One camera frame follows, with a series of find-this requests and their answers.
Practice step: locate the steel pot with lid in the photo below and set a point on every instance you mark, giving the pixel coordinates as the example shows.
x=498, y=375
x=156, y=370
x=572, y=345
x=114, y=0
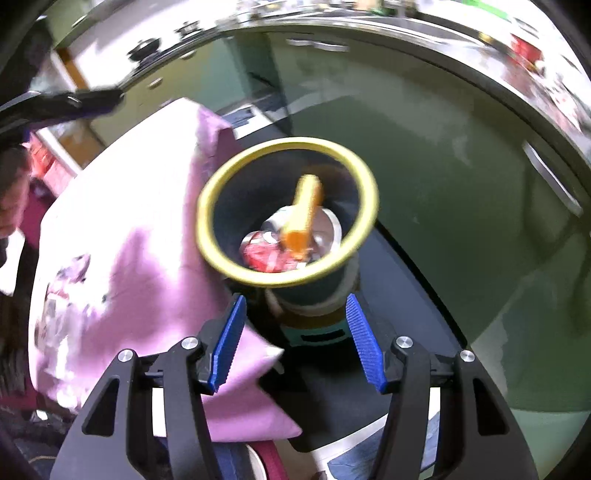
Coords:
x=189, y=28

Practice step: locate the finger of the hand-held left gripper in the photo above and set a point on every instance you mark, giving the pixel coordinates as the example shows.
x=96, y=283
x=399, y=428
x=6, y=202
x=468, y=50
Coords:
x=74, y=102

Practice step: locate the person's blue jeans leg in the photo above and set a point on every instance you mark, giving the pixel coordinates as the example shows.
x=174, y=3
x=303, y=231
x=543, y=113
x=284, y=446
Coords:
x=346, y=467

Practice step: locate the red instant noodle cup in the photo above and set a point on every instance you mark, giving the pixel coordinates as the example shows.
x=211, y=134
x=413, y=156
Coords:
x=330, y=230

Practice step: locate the pink floral tablecloth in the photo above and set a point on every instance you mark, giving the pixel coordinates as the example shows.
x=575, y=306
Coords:
x=138, y=230

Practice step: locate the yellow-rimmed dark trash bin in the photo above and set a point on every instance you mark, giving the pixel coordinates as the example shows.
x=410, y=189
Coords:
x=251, y=203

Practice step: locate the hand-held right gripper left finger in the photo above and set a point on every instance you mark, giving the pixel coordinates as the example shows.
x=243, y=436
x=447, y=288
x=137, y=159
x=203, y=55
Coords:
x=226, y=346

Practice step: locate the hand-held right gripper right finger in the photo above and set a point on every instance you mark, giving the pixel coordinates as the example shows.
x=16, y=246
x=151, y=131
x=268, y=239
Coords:
x=364, y=341

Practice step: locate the red printed mug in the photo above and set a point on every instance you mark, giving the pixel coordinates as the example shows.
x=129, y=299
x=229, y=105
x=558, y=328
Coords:
x=526, y=48

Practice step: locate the person's left hand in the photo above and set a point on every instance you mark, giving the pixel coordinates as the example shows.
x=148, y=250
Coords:
x=11, y=194

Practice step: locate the black kitchen countertop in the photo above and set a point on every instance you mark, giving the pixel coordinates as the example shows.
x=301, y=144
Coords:
x=485, y=78

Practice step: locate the black wok with lid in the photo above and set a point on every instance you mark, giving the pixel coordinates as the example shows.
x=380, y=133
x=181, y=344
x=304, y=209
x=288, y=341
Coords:
x=143, y=50

